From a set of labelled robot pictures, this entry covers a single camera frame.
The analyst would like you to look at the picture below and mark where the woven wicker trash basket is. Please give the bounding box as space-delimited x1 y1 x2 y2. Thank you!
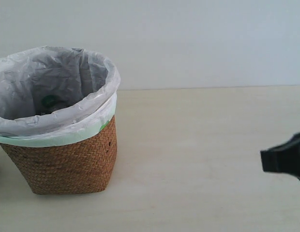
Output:
0 117 117 195

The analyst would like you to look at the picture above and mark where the clear bottle green label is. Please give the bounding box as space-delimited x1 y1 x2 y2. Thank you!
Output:
36 95 69 116

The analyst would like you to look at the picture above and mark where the white plastic bin liner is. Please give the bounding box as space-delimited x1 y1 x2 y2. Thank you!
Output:
0 46 121 147

